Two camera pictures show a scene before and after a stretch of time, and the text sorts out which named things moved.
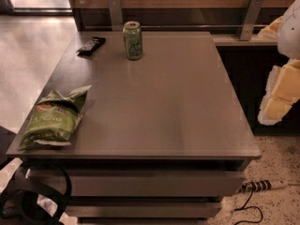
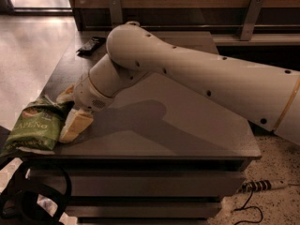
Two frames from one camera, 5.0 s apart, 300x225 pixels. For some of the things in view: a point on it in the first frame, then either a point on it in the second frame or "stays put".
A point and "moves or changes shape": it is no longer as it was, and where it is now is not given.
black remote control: (87, 49) stays put
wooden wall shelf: (217, 8) stays put
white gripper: (291, 32) → (88, 95)
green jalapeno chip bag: (53, 119) moves or changes shape
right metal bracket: (255, 6) stays put
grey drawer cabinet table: (161, 140) stays put
